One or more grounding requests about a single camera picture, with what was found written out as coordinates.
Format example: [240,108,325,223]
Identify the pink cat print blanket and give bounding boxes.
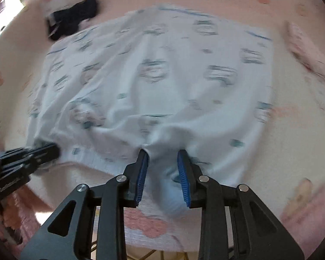
[0,0,325,255]

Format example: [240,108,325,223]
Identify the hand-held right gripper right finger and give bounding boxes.
[177,149,305,260]

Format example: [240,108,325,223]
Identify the white cartoon print pants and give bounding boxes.
[26,4,275,217]

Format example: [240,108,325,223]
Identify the window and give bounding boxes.
[0,0,30,41]

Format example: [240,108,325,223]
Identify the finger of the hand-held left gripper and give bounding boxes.
[2,143,61,172]

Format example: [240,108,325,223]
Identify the pink printed garment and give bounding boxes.
[286,22,325,80]

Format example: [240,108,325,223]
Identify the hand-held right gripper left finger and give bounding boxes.
[20,149,150,260]

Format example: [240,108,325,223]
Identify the black garment with white stripes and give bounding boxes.
[45,0,99,42]

